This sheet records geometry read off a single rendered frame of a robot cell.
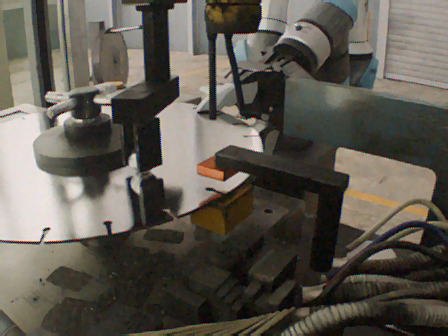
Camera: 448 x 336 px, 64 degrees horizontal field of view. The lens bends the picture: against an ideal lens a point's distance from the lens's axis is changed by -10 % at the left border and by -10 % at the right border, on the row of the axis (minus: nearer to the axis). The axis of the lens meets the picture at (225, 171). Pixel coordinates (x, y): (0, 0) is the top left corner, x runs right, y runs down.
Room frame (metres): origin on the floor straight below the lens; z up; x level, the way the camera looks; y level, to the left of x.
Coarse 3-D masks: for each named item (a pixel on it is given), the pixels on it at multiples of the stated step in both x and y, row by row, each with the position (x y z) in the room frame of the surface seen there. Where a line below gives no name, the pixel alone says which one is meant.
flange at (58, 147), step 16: (64, 128) 0.33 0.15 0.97; (80, 128) 0.33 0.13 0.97; (96, 128) 0.33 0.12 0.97; (112, 128) 0.36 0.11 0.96; (32, 144) 0.33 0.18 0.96; (48, 144) 0.32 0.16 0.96; (64, 144) 0.32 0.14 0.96; (80, 144) 0.32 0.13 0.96; (96, 144) 0.32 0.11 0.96; (112, 144) 0.32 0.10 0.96; (48, 160) 0.30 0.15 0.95; (64, 160) 0.29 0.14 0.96; (80, 160) 0.29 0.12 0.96; (96, 160) 0.30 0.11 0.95; (112, 160) 0.31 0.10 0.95
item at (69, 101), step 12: (108, 84) 0.39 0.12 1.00; (48, 96) 0.36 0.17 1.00; (60, 96) 0.35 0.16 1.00; (72, 96) 0.34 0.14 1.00; (84, 96) 0.33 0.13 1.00; (96, 96) 0.34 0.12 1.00; (108, 96) 0.34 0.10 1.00; (48, 108) 0.31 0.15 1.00; (60, 108) 0.31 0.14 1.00; (72, 108) 0.32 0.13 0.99; (84, 108) 0.33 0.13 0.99; (96, 108) 0.34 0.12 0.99; (72, 120) 0.34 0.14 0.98; (84, 120) 0.33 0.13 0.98; (96, 120) 0.34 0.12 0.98
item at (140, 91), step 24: (144, 24) 0.32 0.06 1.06; (168, 24) 0.33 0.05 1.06; (144, 48) 0.32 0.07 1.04; (168, 48) 0.33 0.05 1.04; (144, 72) 0.32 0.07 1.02; (168, 72) 0.32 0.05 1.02; (120, 96) 0.27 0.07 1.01; (144, 96) 0.27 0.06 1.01; (168, 96) 0.32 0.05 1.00; (120, 120) 0.27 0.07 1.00; (144, 120) 0.26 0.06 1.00; (144, 144) 0.27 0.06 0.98; (144, 168) 0.27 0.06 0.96
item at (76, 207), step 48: (0, 144) 0.35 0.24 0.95; (192, 144) 0.35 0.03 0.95; (240, 144) 0.34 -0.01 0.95; (0, 192) 0.25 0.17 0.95; (48, 192) 0.25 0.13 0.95; (96, 192) 0.25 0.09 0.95; (144, 192) 0.25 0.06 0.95; (192, 192) 0.25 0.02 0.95; (0, 240) 0.18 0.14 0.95; (48, 240) 0.19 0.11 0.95
